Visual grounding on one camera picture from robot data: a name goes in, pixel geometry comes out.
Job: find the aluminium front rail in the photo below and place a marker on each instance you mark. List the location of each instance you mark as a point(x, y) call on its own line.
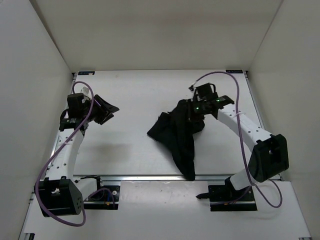
point(164, 178)

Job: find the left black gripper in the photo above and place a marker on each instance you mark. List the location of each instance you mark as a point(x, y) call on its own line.
point(104, 115)

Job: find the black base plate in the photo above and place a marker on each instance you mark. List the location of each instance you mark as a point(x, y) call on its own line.
point(106, 197)
point(221, 199)

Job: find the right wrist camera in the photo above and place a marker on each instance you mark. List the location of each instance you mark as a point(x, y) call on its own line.
point(207, 92)

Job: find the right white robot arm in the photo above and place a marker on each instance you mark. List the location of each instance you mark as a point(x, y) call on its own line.
point(269, 153)

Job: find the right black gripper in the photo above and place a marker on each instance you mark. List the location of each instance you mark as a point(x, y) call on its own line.
point(191, 115)

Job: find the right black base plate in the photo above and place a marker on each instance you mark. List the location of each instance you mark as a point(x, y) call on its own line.
point(221, 199)

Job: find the blue corner sticker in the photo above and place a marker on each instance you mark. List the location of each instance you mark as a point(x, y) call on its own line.
point(86, 73)
point(234, 71)

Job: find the black skirt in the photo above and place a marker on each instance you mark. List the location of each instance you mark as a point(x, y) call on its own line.
point(174, 130)

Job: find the right blue corner sticker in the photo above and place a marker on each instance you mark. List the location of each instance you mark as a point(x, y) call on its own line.
point(234, 71)

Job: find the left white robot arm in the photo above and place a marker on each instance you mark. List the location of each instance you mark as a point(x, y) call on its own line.
point(59, 192)

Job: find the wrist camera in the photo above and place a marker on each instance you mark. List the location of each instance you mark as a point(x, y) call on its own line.
point(78, 104)
point(207, 92)

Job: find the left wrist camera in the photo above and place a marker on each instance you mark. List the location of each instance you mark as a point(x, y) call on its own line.
point(78, 104)

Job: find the left blue corner sticker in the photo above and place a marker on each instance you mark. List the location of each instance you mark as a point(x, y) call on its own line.
point(86, 73)

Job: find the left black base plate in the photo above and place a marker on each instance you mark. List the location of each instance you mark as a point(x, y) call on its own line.
point(106, 197)

